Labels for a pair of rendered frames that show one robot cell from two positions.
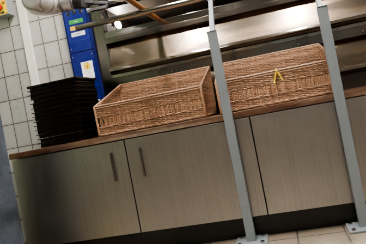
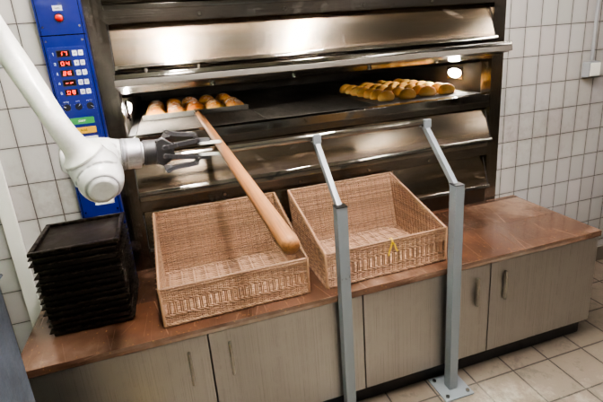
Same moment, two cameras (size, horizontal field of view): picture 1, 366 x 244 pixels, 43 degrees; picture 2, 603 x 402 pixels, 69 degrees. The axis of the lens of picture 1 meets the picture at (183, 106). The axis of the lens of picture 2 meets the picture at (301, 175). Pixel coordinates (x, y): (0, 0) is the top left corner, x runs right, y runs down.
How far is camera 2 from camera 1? 1.36 m
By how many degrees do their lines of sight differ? 32
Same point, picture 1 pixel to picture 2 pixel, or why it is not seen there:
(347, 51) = (412, 179)
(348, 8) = (421, 137)
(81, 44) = not seen: hidden behind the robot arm
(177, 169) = (275, 358)
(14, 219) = not seen: outside the picture
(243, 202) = (351, 388)
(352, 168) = (454, 341)
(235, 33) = (306, 153)
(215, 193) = (316, 377)
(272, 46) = (343, 170)
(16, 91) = not seen: outside the picture
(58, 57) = (47, 170)
